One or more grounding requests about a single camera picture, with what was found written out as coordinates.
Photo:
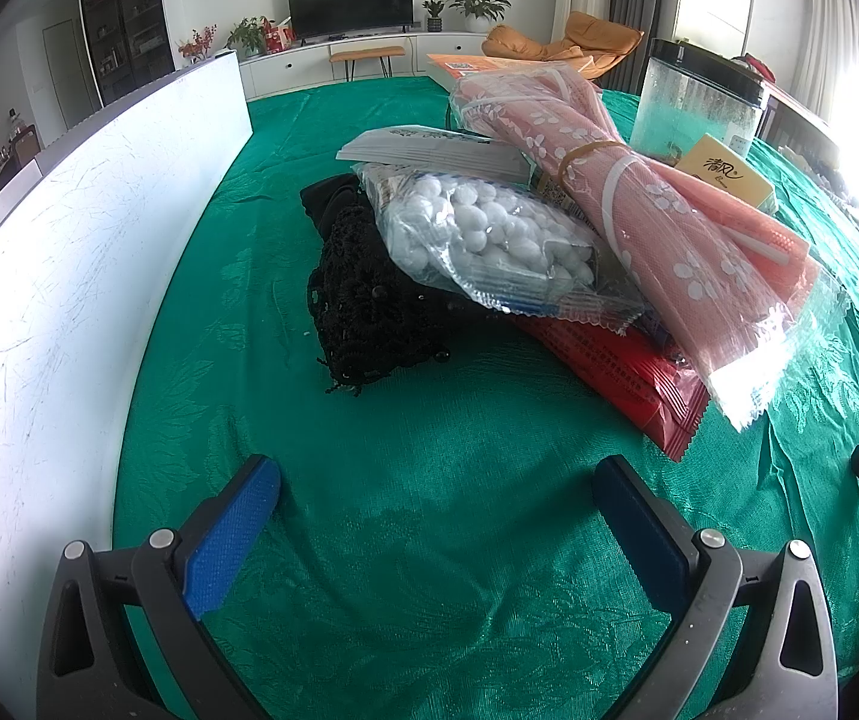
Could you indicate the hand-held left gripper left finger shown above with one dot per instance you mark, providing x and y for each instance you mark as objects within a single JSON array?
[{"x": 234, "y": 532}]

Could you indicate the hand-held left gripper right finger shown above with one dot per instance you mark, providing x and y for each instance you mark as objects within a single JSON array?
[{"x": 639, "y": 532}]

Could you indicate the red snack packet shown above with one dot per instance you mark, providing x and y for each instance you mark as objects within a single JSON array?
[{"x": 624, "y": 375}]

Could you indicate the black crochet cloth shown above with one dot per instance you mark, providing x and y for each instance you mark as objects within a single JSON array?
[{"x": 354, "y": 300}]

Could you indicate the clear bag of white balls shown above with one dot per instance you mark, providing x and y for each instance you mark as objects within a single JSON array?
[{"x": 474, "y": 232}]

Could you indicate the pink floral mat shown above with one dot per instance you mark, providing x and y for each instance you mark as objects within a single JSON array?
[{"x": 624, "y": 187}]

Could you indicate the yellow tissue pack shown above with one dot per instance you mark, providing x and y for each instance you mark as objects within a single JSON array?
[{"x": 729, "y": 172}]

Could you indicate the white paper booklet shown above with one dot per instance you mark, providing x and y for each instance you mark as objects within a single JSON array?
[{"x": 429, "y": 150}]

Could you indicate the green patterned tablecloth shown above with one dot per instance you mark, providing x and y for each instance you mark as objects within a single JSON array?
[{"x": 399, "y": 502}]

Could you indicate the white upright board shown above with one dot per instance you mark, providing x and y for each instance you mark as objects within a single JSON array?
[{"x": 39, "y": 277}]

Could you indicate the clear jar with black lid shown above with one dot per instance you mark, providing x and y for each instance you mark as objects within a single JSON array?
[{"x": 692, "y": 105}]

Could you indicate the red cloth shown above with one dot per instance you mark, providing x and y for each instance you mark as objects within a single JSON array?
[{"x": 758, "y": 66}]

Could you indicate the white television cabinet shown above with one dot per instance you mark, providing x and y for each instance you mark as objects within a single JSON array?
[{"x": 302, "y": 64}]

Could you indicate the red flower arrangement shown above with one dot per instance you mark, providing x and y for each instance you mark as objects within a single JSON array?
[{"x": 197, "y": 45}]

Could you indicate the orange lounge chair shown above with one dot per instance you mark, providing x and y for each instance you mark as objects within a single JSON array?
[{"x": 579, "y": 41}]

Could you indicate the wooden stool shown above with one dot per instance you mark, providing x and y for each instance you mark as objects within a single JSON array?
[{"x": 366, "y": 54}]

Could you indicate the orange book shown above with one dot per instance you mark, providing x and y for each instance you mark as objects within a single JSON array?
[{"x": 467, "y": 66}]

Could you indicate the bushy green potted plant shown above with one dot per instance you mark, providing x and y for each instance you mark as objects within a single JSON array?
[{"x": 249, "y": 34}]

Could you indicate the red gift box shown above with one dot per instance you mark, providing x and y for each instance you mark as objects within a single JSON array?
[{"x": 278, "y": 34}]

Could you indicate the dark display cabinet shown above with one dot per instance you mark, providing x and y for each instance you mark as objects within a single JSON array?
[{"x": 126, "y": 15}]

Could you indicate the black television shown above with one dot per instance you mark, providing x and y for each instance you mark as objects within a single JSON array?
[{"x": 351, "y": 7}]

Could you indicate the large green potted plant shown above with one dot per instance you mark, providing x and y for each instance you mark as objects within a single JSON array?
[{"x": 478, "y": 4}]

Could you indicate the small potted plant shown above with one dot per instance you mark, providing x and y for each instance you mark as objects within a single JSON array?
[{"x": 434, "y": 15}]

